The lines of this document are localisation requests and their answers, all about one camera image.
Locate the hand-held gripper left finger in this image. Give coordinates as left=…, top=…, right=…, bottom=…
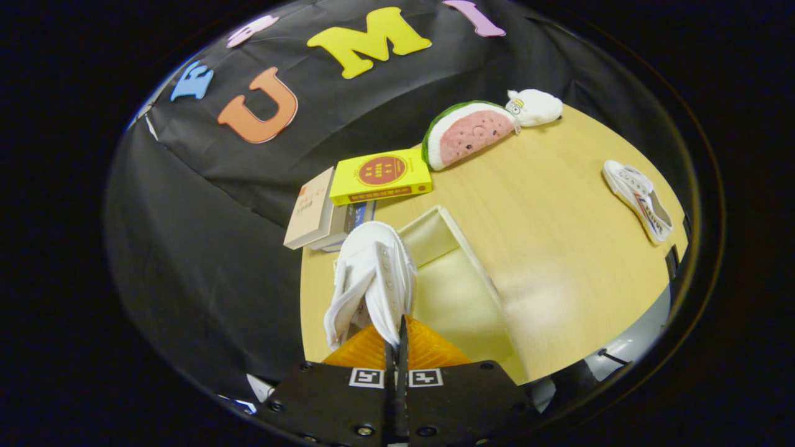
left=255, top=322, right=398, bottom=447

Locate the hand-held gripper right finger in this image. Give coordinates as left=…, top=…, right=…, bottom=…
left=397, top=315, right=538, bottom=447

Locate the cream storage box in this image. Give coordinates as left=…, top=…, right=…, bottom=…
left=396, top=205, right=530, bottom=384

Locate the white canvas shoe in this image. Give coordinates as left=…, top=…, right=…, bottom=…
left=602, top=160, right=674, bottom=245
left=323, top=220, right=418, bottom=350

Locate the beige cover book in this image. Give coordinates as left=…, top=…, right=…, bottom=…
left=283, top=166, right=337, bottom=251

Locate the yellow book with red circle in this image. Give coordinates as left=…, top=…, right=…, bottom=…
left=329, top=147, right=433, bottom=207

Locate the watermelon slice plush toy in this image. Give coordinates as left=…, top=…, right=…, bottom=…
left=421, top=100, right=520, bottom=173

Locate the white plush toy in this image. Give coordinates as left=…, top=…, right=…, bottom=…
left=504, top=89, right=565, bottom=129

